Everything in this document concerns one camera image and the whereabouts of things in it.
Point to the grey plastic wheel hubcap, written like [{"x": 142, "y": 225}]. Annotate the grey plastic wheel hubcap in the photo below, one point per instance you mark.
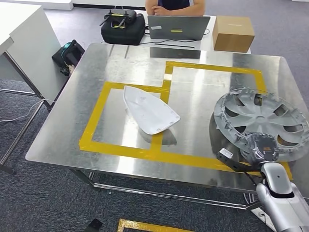
[{"x": 261, "y": 118}]

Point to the black remote controller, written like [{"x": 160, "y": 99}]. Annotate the black remote controller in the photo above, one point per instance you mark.
[{"x": 120, "y": 14}]

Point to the white desk with metal legs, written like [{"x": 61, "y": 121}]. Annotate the white desk with metal legs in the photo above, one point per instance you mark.
[{"x": 31, "y": 41}]

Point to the black carry case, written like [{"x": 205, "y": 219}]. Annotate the black carry case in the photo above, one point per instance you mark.
[{"x": 123, "y": 33}]

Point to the person behind laptop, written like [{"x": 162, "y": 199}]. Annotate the person behind laptop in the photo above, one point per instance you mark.
[{"x": 173, "y": 8}]

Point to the grey laptop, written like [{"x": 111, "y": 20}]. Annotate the grey laptop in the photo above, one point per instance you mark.
[{"x": 178, "y": 27}]

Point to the white table under laptop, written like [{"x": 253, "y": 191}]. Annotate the white table under laptop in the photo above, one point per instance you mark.
[{"x": 206, "y": 43}]

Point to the black robot left foot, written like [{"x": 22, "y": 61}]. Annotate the black robot left foot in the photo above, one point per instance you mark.
[{"x": 94, "y": 224}]

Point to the white plastic cover part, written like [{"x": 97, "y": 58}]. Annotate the white plastic cover part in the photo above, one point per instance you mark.
[{"x": 149, "y": 112}]

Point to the black and teal bag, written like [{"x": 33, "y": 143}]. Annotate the black and teal bag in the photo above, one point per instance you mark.
[{"x": 70, "y": 54}]

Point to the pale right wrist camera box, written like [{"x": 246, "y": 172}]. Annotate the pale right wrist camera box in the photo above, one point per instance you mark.
[{"x": 225, "y": 153}]

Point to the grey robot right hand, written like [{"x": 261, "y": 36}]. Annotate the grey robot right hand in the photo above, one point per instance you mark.
[{"x": 263, "y": 150}]

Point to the steel workbench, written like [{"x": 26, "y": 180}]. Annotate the steel workbench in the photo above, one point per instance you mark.
[{"x": 72, "y": 128}]

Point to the brown cardboard box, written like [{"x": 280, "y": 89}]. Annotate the brown cardboard box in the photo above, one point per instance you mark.
[{"x": 231, "y": 35}]

